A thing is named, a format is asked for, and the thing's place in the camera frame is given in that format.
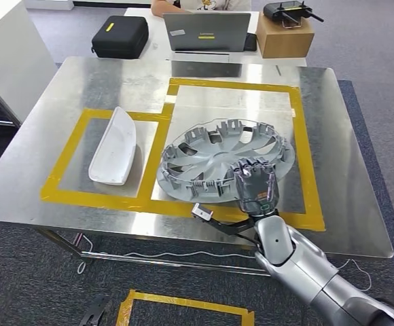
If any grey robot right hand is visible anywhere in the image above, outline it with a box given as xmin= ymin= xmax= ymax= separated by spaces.
xmin=229 ymin=157 xmax=281 ymax=218

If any silver plastic wheel hubcap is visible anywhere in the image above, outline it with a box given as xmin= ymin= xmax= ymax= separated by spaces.
xmin=156 ymin=118 xmax=296 ymax=204

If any steel workbench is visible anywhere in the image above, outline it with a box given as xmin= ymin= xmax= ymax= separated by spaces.
xmin=0 ymin=56 xmax=394 ymax=278

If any white plastic cover part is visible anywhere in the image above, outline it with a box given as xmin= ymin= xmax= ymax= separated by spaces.
xmin=88 ymin=106 xmax=137 ymax=187

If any small black item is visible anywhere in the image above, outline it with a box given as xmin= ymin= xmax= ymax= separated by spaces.
xmin=243 ymin=31 xmax=259 ymax=53

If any cardboard box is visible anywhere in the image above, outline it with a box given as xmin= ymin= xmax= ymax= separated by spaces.
xmin=255 ymin=12 xmax=315 ymax=60

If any grey laptop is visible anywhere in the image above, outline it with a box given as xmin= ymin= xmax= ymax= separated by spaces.
xmin=162 ymin=12 xmax=252 ymax=65

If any black remote controller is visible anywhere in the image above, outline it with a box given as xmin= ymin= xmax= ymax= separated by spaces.
xmin=263 ymin=0 xmax=324 ymax=29

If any person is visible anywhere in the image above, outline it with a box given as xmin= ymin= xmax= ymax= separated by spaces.
xmin=150 ymin=0 xmax=252 ymax=18

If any white desk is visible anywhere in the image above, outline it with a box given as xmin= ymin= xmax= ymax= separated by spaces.
xmin=123 ymin=6 xmax=307 ymax=69

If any black zip case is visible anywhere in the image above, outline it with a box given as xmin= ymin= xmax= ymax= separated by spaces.
xmin=91 ymin=15 xmax=149 ymax=60

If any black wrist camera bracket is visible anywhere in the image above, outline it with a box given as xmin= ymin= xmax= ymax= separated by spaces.
xmin=211 ymin=217 xmax=263 ymax=247

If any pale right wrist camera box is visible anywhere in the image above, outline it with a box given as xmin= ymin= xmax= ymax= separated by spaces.
xmin=192 ymin=202 xmax=214 ymax=223

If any white floor cable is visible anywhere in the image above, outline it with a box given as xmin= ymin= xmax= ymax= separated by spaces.
xmin=77 ymin=233 xmax=373 ymax=293

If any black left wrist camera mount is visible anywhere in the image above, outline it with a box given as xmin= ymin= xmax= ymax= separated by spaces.
xmin=79 ymin=294 xmax=111 ymax=326

